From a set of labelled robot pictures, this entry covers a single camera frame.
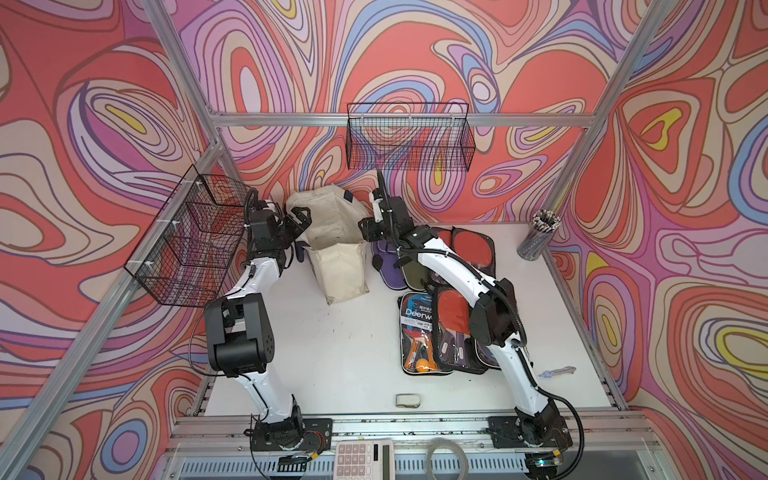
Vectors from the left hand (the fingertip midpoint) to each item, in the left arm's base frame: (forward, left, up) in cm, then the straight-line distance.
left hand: (306, 216), depth 91 cm
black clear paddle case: (-33, -45, -21) cm, 59 cm away
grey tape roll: (-56, -39, -22) cm, 72 cm away
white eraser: (-47, -31, -22) cm, 60 cm away
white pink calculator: (-60, -20, -22) cm, 67 cm away
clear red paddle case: (+10, -48, -19) cm, 53 cm away
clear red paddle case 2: (+7, -59, -23) cm, 64 cm away
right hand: (-3, -19, -3) cm, 19 cm away
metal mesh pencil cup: (+3, -77, -5) cm, 77 cm away
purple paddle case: (+1, -24, -20) cm, 32 cm away
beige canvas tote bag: (-12, -11, +1) cm, 16 cm away
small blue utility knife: (-40, -73, -23) cm, 86 cm away
